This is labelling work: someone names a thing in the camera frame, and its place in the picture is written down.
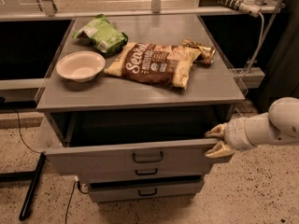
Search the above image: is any white power cord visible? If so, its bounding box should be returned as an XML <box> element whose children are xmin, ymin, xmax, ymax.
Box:
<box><xmin>240</xmin><ymin>12</ymin><xmax>265</xmax><ymax>77</ymax></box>

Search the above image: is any grey drawer cabinet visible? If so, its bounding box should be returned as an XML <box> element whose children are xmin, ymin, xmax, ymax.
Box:
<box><xmin>35</xmin><ymin>13</ymin><xmax>247</xmax><ymax>203</ymax></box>

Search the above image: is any green snack bag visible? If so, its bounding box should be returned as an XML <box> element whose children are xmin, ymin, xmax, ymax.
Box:
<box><xmin>73</xmin><ymin>14</ymin><xmax>128</xmax><ymax>56</ymax></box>

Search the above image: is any black floor cable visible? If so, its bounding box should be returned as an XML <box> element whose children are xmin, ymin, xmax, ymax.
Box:
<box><xmin>8</xmin><ymin>107</ymin><xmax>78</xmax><ymax>224</ymax></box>

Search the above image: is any small gold snack bag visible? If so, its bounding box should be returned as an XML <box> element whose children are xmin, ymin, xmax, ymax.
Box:
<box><xmin>183</xmin><ymin>39</ymin><xmax>216</xmax><ymax>65</ymax></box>

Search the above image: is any grey top drawer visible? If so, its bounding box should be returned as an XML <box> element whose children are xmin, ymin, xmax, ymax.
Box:
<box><xmin>47</xmin><ymin>106</ymin><xmax>230</xmax><ymax>175</ymax></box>

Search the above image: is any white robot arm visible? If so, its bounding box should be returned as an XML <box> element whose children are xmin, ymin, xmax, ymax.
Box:
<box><xmin>205</xmin><ymin>97</ymin><xmax>299</xmax><ymax>158</ymax></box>

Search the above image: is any white paper bowl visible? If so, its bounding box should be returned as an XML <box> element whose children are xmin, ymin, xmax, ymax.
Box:
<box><xmin>56</xmin><ymin>51</ymin><xmax>106</xmax><ymax>82</ymax></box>

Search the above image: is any grey middle drawer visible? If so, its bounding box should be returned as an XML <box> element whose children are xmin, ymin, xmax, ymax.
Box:
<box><xmin>80</xmin><ymin>167</ymin><xmax>204</xmax><ymax>184</ymax></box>

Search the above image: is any white power strip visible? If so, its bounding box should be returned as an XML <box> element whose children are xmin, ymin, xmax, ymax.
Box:
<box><xmin>215</xmin><ymin>0</ymin><xmax>262</xmax><ymax>17</ymax></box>

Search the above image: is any dark cabinet at right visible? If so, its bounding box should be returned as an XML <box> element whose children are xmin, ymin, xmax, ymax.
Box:
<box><xmin>251</xmin><ymin>0</ymin><xmax>299</xmax><ymax>112</ymax></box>

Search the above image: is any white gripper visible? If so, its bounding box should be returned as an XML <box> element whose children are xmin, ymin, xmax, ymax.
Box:
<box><xmin>205</xmin><ymin>118</ymin><xmax>254</xmax><ymax>158</ymax></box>

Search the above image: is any grey drawer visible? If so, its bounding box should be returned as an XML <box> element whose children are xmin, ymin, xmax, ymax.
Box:
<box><xmin>89</xmin><ymin>179</ymin><xmax>203</xmax><ymax>203</ymax></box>
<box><xmin>80</xmin><ymin>167</ymin><xmax>204</xmax><ymax>184</ymax></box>
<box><xmin>47</xmin><ymin>106</ymin><xmax>230</xmax><ymax>175</ymax></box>

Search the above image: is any brown yellow chip bag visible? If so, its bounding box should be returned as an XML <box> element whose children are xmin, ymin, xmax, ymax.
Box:
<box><xmin>105</xmin><ymin>43</ymin><xmax>201</xmax><ymax>89</ymax></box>

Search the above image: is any black metal stand leg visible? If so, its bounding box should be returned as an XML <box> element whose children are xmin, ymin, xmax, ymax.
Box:
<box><xmin>0</xmin><ymin>153</ymin><xmax>46</xmax><ymax>221</ymax></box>

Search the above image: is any grey bottom drawer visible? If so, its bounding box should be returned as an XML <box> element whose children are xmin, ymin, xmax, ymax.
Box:
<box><xmin>89</xmin><ymin>179</ymin><xmax>203</xmax><ymax>203</ymax></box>

